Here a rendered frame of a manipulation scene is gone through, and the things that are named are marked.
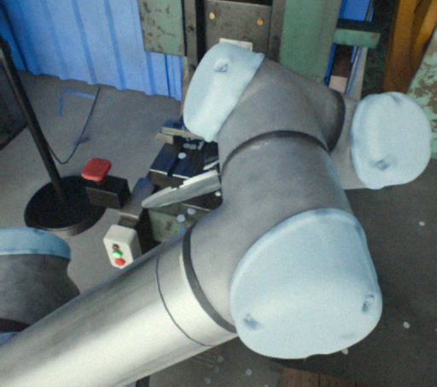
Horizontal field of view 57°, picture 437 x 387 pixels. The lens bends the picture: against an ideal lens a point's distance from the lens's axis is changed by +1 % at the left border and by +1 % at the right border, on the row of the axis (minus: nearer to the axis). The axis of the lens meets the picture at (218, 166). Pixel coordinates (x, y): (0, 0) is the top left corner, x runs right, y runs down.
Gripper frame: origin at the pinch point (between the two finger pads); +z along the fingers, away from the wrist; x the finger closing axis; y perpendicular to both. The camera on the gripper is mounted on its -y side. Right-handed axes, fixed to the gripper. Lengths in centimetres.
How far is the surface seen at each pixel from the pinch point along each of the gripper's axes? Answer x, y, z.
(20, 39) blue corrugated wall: -111, -9, 219
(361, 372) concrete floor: 91, -42, 56
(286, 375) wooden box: 60, -9, 37
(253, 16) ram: -24.1, -23.1, 8.8
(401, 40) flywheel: -8, -56, 6
